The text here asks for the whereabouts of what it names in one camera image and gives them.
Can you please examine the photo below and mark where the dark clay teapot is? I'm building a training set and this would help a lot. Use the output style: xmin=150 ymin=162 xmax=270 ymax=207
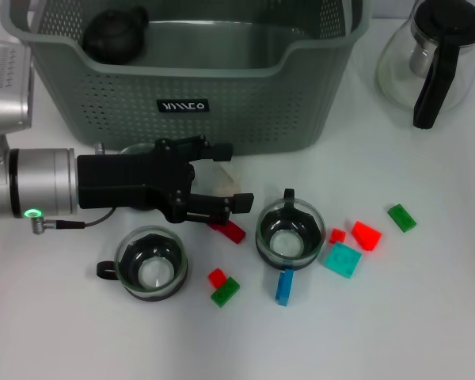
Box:
xmin=82 ymin=6 xmax=150 ymax=64

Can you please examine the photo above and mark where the left arm cable with plug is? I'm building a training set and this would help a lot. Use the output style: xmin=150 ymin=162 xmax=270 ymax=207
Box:
xmin=30 ymin=207 xmax=116 ymax=235

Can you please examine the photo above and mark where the grey-green perforated storage bin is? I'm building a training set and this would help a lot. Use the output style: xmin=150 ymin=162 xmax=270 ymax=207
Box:
xmin=0 ymin=0 xmax=372 ymax=155

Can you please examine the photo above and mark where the red slope toy block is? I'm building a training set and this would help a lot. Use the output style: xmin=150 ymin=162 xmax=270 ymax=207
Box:
xmin=351 ymin=220 xmax=383 ymax=253

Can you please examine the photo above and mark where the white toy block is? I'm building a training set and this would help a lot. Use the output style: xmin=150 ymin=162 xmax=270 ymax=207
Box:
xmin=215 ymin=161 xmax=242 ymax=199

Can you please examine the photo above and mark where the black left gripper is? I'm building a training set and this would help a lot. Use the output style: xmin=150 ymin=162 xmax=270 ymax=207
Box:
xmin=77 ymin=134 xmax=256 ymax=226

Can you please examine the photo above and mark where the dark red curved block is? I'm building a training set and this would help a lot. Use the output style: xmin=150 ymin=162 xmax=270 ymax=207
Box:
xmin=206 ymin=219 xmax=246 ymax=245

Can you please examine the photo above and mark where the teal square toy block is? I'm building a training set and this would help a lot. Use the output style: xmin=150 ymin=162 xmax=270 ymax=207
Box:
xmin=324 ymin=241 xmax=363 ymax=280

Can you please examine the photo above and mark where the green rectangular toy block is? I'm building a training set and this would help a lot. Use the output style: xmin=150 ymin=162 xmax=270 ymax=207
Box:
xmin=386 ymin=203 xmax=417 ymax=234
xmin=210 ymin=276 xmax=241 ymax=309

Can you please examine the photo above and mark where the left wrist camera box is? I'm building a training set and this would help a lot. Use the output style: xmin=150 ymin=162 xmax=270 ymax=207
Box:
xmin=0 ymin=39 xmax=35 ymax=138

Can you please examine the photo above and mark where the glass carafe black handle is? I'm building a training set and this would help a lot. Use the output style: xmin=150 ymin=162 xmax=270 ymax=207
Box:
xmin=374 ymin=0 xmax=475 ymax=131

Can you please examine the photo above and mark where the blue toy block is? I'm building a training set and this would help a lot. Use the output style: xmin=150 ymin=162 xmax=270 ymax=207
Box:
xmin=274 ymin=268 xmax=295 ymax=307

